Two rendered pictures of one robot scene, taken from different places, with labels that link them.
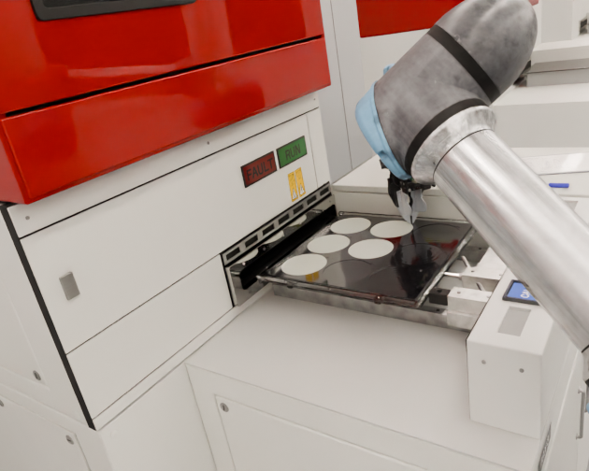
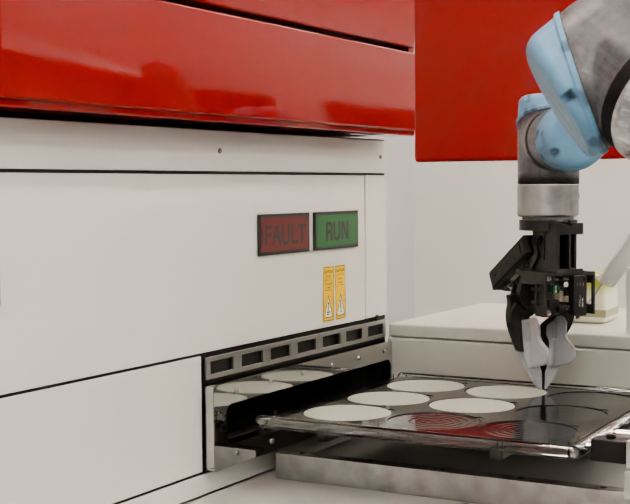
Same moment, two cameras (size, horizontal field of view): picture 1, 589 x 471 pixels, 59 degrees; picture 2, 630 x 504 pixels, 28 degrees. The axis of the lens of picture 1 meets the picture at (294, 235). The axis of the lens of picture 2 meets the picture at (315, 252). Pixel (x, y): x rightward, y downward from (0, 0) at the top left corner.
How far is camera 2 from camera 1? 49 cm
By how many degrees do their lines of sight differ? 21
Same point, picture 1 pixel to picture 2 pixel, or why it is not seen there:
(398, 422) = not seen: outside the picture
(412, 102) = (620, 24)
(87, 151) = (81, 64)
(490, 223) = not seen: outside the picture
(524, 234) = not seen: outside the picture
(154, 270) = (104, 328)
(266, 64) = (329, 55)
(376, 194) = (474, 344)
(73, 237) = (12, 206)
